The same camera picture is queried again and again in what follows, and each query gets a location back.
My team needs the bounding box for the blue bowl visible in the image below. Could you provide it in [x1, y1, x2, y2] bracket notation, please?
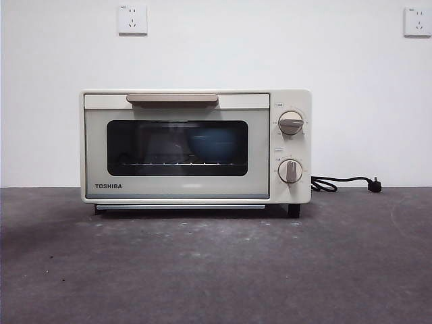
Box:
[187, 130, 237, 161]

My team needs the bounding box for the cream Toshiba toaster oven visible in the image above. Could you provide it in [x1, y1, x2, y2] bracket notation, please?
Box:
[79, 88, 313, 219]

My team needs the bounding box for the pale blue oven crumb tray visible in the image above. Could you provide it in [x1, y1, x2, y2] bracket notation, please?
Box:
[94, 204, 267, 211]

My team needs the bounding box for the beige oven knob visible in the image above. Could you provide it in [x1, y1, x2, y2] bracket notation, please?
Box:
[277, 158, 304, 185]
[278, 110, 305, 136]

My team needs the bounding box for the black power cable with plug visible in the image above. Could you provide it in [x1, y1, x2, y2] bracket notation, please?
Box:
[310, 175, 383, 194]

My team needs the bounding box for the metal oven wire rack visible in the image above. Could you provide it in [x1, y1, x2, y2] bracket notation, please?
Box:
[107, 161, 247, 167]

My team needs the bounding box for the white wall socket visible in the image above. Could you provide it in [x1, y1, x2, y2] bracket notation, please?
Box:
[117, 4, 149, 36]
[403, 7, 432, 38]

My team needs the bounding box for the glass oven door beige handle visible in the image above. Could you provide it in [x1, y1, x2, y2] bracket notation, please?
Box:
[83, 92, 271, 200]

